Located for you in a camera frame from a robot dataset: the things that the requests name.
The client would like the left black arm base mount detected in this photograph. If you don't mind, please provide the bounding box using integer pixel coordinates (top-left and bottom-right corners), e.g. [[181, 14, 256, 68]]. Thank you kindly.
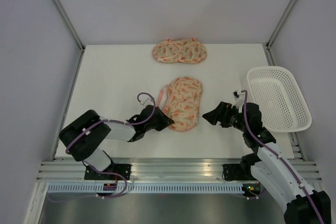
[[84, 164, 131, 180]]

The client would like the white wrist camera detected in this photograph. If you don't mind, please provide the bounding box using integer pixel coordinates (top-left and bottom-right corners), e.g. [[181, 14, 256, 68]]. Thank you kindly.
[[233, 90, 245, 109], [139, 97, 153, 106]]

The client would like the white perforated plastic basket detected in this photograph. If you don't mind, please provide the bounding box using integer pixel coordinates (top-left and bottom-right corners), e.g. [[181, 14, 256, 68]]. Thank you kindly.
[[247, 66, 312, 133]]

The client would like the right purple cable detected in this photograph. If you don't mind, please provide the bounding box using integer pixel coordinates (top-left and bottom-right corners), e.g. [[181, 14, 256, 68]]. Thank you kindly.
[[241, 90, 325, 224]]

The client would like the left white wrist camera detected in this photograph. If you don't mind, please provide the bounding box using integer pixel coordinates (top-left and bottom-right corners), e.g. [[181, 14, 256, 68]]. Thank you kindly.
[[139, 97, 153, 106]]

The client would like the left aluminium frame post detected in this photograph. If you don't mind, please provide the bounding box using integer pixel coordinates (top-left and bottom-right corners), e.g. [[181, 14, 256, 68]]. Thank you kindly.
[[36, 0, 86, 51]]

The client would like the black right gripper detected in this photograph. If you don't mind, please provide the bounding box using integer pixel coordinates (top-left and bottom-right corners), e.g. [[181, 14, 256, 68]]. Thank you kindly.
[[202, 101, 248, 132]]

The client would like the floral mesh laundry bag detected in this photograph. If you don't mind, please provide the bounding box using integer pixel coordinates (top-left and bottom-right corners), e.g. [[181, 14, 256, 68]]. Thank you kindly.
[[156, 77, 203, 132], [152, 38, 207, 64]]

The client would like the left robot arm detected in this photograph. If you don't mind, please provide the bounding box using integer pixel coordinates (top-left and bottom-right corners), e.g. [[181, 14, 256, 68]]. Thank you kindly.
[[59, 105, 175, 180]]

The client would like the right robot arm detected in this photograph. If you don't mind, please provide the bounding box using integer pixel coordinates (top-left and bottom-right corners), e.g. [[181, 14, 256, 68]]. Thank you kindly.
[[202, 102, 332, 223]]

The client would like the aluminium frame post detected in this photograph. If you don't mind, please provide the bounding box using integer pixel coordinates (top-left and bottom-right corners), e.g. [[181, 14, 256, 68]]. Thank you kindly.
[[36, 0, 86, 51], [265, 0, 298, 50]]

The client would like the right aluminium frame post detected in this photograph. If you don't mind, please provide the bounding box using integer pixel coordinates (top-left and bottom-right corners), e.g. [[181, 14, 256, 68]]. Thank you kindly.
[[265, 0, 298, 50]]

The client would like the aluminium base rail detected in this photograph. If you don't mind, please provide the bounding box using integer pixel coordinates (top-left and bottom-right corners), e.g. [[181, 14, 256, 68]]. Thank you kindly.
[[36, 157, 323, 182]]

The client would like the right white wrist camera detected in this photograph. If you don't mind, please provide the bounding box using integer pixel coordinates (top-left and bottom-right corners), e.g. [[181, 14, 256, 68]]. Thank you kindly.
[[233, 90, 245, 109]]

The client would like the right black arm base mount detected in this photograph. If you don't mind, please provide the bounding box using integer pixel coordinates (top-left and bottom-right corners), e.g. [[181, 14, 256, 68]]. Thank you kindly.
[[222, 153, 261, 182]]

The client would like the white slotted cable duct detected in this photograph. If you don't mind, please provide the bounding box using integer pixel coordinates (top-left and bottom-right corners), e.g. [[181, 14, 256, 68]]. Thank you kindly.
[[48, 182, 244, 194]]

